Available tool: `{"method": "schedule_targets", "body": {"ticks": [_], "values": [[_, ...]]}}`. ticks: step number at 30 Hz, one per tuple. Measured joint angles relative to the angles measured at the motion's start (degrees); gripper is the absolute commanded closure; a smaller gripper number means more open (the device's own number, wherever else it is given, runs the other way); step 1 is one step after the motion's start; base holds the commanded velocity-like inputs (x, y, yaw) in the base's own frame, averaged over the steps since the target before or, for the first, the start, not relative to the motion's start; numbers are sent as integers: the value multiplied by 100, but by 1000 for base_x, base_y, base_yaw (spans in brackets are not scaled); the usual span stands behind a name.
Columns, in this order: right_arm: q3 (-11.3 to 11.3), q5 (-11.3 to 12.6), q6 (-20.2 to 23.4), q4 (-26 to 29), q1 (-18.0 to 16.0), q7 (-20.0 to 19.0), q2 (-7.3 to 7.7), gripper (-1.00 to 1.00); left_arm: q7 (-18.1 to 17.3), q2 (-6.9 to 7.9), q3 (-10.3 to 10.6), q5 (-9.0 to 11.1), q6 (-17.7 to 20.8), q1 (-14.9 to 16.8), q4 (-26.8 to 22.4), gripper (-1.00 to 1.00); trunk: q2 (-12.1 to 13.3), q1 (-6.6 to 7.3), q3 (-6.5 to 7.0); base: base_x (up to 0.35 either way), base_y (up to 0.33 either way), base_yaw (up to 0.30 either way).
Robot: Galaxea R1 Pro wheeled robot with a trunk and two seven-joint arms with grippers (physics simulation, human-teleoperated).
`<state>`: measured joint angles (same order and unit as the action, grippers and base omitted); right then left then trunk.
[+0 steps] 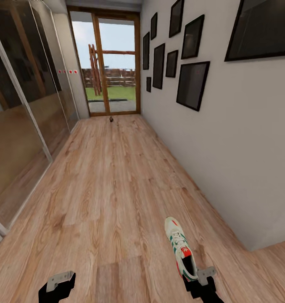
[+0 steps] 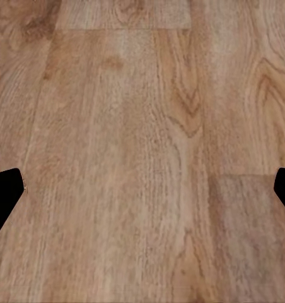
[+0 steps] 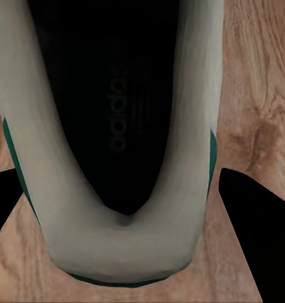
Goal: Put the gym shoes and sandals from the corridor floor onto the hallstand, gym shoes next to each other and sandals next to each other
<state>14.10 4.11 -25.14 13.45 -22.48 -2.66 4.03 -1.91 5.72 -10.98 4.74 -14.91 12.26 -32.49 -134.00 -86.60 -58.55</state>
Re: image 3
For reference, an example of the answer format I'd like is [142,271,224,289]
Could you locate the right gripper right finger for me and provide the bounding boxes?
[218,168,285,303]

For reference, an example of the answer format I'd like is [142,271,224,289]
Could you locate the gym shoe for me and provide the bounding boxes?
[0,0,224,288]

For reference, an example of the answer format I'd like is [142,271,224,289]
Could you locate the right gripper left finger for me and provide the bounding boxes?
[0,169,23,230]

